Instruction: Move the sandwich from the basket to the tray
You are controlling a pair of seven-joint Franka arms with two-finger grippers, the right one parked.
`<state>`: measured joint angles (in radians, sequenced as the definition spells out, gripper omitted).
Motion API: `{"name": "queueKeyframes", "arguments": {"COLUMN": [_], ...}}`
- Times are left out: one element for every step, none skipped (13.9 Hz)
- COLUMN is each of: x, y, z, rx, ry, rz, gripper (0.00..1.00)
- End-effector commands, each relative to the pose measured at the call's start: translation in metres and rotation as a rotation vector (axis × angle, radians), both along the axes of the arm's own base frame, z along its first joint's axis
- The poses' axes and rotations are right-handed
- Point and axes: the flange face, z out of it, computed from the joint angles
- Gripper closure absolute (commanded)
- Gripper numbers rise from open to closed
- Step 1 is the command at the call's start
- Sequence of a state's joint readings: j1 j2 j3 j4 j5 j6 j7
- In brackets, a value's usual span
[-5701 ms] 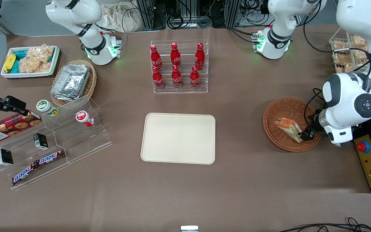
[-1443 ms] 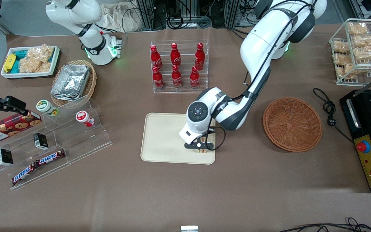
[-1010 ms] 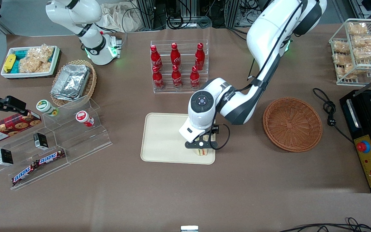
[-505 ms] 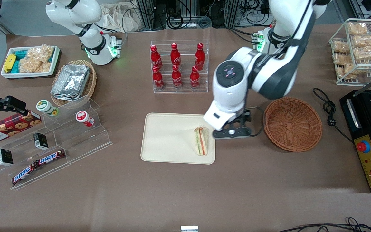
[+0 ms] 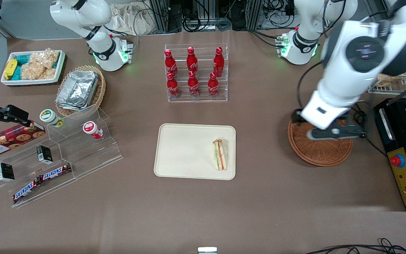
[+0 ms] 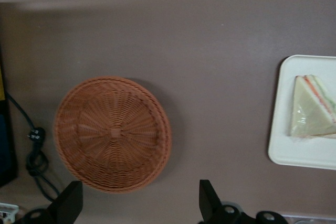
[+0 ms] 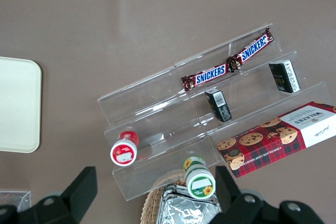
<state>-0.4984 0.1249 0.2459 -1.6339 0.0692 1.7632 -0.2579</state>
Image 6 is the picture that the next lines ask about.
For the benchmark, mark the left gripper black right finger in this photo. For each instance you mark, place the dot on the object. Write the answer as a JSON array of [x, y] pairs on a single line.
[[210, 205]]

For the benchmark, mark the plastic-wrapped triangle sandwich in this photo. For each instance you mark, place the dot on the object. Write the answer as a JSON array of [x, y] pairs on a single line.
[[312, 111]]

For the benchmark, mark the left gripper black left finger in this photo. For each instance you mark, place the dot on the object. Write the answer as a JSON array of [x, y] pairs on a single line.
[[68, 205]]

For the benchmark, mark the round brown wicker basket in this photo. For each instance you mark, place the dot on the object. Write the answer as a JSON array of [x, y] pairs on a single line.
[[113, 134]]

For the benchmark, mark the beige rectangular tray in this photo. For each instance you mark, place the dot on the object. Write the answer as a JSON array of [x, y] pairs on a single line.
[[283, 153]]

